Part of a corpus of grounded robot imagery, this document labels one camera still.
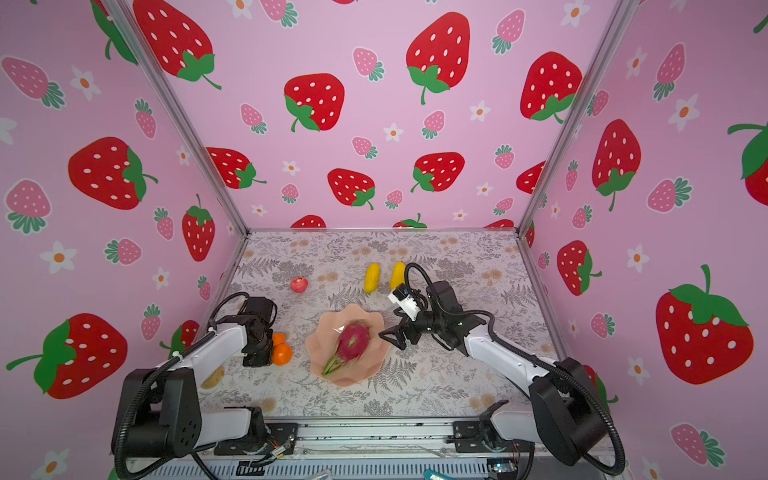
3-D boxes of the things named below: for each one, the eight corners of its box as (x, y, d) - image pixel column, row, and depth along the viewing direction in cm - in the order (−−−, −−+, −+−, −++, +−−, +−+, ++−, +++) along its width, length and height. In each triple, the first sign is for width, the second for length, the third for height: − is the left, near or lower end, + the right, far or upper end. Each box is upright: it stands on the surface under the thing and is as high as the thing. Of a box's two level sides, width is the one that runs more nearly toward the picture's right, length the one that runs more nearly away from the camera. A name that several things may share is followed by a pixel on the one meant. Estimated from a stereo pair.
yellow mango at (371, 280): (363, 293, 105) (362, 287, 102) (368, 268, 112) (367, 261, 109) (377, 294, 104) (376, 288, 101) (380, 269, 112) (380, 262, 109)
